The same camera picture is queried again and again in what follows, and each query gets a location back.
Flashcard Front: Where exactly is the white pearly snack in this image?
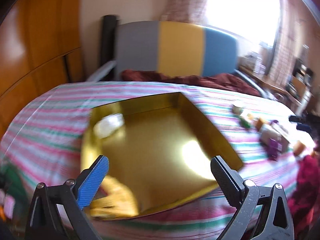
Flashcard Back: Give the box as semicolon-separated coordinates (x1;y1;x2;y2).
93;113;124;139

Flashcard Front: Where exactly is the gold metal tray box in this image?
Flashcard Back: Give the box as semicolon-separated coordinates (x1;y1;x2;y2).
81;92;243;220

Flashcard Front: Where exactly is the grey yellow blue headboard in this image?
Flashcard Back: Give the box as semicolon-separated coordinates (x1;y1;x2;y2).
115;21;238;79

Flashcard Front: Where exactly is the dark red blanket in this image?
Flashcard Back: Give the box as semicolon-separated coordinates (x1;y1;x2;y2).
120;69;261;96

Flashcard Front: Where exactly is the striped pink green bedsheet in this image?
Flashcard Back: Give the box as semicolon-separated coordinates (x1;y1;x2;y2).
1;82;300;239

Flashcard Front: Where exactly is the small green white box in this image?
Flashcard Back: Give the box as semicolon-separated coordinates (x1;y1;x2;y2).
232;103;244;115

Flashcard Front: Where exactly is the beige tea box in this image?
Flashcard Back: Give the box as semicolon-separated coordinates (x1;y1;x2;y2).
259;123;290;153

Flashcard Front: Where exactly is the yellow plush toy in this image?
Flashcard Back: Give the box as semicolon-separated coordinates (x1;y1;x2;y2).
89;176;139;220

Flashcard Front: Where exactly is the black bed post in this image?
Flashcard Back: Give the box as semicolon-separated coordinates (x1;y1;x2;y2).
100;15;118;66

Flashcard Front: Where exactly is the wooden bedside desk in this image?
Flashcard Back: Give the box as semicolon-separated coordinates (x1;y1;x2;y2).
238;66;302;112

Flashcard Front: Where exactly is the pink patterned curtain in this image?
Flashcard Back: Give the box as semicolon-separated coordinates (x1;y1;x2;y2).
160;0;208;24

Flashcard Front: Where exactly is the orange wooden wardrobe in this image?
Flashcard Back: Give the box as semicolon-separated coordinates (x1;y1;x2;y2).
1;0;85;135

